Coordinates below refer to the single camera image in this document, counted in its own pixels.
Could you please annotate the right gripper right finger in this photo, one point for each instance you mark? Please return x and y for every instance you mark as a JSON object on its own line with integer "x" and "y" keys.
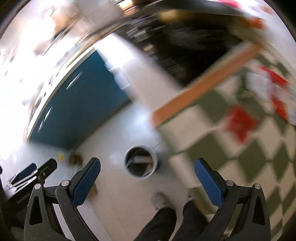
{"x": 253, "y": 221}

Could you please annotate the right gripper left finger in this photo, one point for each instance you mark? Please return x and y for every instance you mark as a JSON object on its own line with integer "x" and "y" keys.
{"x": 41, "y": 221}

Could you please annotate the long white carton box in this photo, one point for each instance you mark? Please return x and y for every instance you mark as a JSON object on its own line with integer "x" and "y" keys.
{"x": 142, "y": 160}

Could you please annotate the person black trouser legs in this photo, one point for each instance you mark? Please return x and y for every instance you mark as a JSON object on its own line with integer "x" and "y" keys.
{"x": 163, "y": 224}

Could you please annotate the grey slipper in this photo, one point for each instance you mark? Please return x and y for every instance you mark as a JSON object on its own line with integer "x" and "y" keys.
{"x": 160, "y": 201}

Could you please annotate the green checkered table cloth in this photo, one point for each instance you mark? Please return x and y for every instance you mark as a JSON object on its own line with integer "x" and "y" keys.
{"x": 193, "y": 124}

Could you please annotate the small red packet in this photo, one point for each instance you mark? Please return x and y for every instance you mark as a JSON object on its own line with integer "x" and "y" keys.
{"x": 240, "y": 123}

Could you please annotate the red white snack bag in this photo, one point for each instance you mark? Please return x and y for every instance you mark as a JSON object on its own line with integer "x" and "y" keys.
{"x": 270, "y": 87}

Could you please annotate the black gas stove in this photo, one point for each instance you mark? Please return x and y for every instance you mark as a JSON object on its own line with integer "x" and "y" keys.
{"x": 183, "y": 43}

